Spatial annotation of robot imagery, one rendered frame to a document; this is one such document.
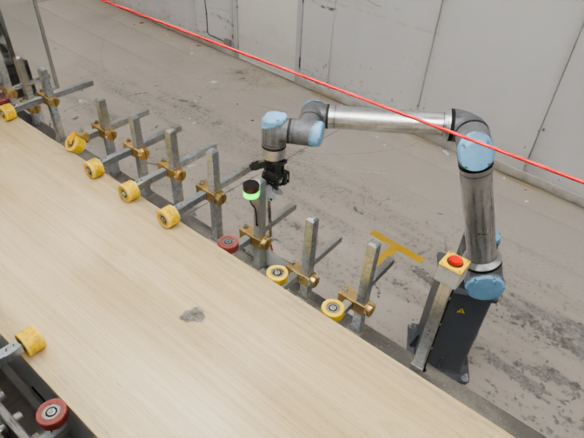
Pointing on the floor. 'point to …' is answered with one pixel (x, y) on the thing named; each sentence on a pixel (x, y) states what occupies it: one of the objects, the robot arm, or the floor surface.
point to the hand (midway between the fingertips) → (268, 197)
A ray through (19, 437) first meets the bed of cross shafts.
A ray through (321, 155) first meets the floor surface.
